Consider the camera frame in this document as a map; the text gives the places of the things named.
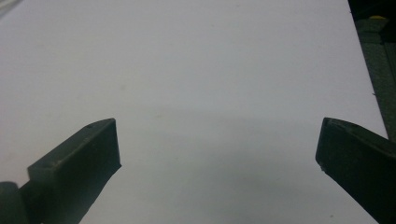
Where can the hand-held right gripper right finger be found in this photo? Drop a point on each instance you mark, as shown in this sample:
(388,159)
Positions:
(358,165)

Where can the small yellow object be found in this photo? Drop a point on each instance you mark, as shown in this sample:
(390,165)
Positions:
(378,17)

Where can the dark green floor mat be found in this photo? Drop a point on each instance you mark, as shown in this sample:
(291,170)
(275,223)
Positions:
(378,62)

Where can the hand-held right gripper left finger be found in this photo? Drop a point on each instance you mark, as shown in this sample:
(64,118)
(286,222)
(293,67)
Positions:
(74,168)

